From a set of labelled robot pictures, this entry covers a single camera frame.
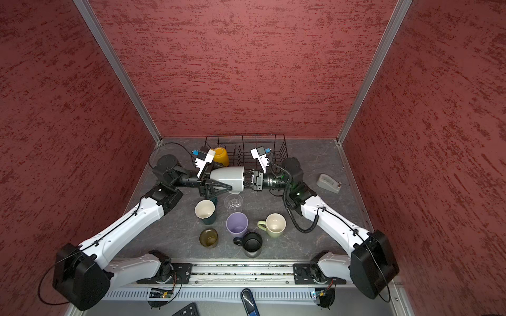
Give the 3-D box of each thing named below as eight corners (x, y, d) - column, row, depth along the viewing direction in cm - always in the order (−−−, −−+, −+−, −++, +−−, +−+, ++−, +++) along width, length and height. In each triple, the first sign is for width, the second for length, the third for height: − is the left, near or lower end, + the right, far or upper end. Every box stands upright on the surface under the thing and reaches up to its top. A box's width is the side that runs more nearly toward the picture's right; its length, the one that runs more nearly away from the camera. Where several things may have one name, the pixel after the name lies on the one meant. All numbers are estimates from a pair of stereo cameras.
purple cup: (228, 242, 83) (225, 233, 74) (230, 223, 89) (227, 212, 79) (248, 242, 83) (246, 233, 74) (248, 223, 89) (247, 212, 79)
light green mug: (258, 230, 87) (258, 221, 79) (268, 216, 91) (269, 206, 83) (277, 243, 83) (279, 236, 75) (286, 228, 87) (289, 219, 80)
